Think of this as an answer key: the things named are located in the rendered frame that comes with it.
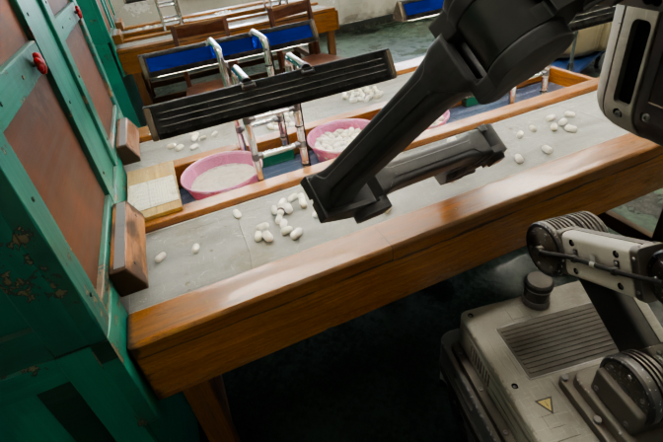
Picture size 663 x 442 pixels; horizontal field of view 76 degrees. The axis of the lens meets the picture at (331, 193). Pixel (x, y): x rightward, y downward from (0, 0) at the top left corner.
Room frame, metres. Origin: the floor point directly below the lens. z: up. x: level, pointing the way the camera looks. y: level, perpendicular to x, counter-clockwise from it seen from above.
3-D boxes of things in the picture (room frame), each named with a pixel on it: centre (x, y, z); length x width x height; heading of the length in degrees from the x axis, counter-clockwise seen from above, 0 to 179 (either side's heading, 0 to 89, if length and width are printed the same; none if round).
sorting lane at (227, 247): (1.10, -0.34, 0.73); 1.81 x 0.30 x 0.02; 108
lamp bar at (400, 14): (1.85, -0.65, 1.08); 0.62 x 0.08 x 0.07; 108
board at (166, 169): (1.16, 0.55, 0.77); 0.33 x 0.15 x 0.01; 18
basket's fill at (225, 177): (1.23, 0.34, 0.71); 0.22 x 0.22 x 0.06
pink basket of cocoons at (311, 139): (1.37, -0.07, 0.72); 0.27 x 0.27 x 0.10
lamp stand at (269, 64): (1.47, 0.24, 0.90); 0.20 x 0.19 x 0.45; 108
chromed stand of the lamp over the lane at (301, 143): (1.09, 0.11, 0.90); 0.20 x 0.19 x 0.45; 108
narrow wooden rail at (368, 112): (1.57, -0.18, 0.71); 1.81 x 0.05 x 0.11; 108
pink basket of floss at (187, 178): (1.23, 0.34, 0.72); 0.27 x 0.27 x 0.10
